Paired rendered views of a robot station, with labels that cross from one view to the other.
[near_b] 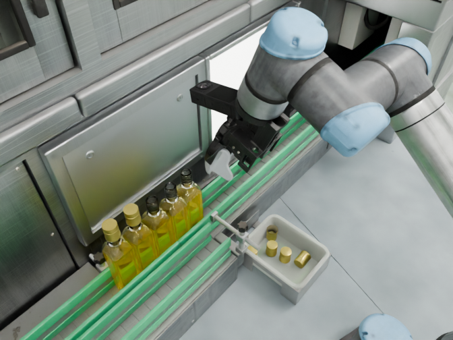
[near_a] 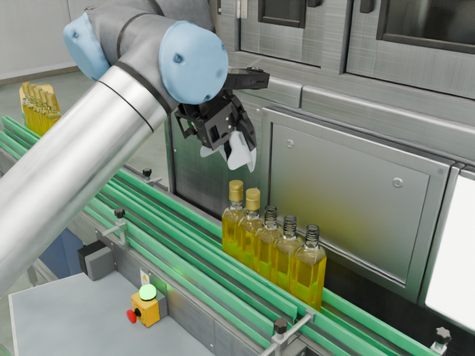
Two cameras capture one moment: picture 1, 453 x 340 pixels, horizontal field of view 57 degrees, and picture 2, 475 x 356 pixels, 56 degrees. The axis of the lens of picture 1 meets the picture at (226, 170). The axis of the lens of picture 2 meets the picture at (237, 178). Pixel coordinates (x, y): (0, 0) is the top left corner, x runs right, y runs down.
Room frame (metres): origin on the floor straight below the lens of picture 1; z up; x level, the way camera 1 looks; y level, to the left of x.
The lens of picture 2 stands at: (0.60, -0.70, 1.68)
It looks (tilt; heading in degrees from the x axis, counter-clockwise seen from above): 28 degrees down; 93
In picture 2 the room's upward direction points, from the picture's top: straight up
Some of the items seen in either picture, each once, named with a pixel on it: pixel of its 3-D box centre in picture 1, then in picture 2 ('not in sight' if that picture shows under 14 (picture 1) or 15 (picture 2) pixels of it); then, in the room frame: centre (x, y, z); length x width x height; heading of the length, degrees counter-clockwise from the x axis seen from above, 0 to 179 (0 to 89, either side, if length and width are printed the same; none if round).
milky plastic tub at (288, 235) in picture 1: (284, 256); not in sight; (0.69, -0.18, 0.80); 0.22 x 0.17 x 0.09; 48
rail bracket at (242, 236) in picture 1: (235, 233); (286, 337); (0.67, -0.02, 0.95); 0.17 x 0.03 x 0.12; 48
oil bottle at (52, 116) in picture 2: not in sight; (56, 127); (-0.23, 0.94, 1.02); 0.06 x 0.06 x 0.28; 48
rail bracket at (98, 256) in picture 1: (99, 265); not in sight; (0.57, 0.33, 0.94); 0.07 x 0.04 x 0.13; 48
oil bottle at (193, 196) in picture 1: (189, 210); (307, 283); (0.72, 0.10, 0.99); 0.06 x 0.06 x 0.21; 48
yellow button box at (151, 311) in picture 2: not in sight; (148, 306); (0.30, 0.21, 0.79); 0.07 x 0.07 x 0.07; 48
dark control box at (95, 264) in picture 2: not in sight; (96, 260); (0.09, 0.40, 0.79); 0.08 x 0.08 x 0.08; 48
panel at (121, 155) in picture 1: (199, 111); (425, 234); (0.94, 0.08, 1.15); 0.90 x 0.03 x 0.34; 138
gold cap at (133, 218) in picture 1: (132, 214); (252, 199); (0.59, 0.22, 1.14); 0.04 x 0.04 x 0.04
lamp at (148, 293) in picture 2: not in sight; (147, 292); (0.30, 0.21, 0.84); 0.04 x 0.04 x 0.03
